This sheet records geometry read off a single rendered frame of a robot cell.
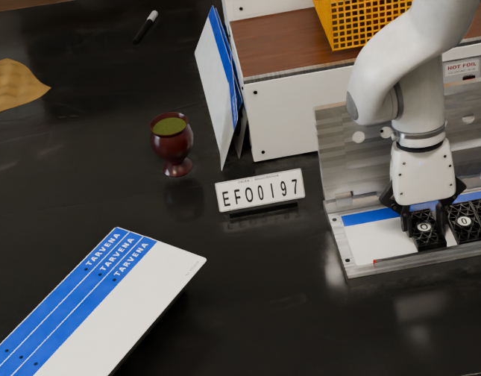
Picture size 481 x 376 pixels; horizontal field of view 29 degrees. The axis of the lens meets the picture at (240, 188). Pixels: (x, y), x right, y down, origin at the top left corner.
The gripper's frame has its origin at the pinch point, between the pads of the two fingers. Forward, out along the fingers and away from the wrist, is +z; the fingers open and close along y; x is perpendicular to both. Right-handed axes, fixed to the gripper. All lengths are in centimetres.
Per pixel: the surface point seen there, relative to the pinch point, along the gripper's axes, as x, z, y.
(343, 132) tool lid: 10.9, -13.9, -10.4
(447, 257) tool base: -5.9, 4.0, 2.0
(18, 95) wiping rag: 68, -10, -74
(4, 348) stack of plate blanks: -17, -1, -69
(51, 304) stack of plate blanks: -9, -3, -62
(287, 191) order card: 16.7, -1.4, -20.8
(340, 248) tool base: 0.4, 2.6, -14.6
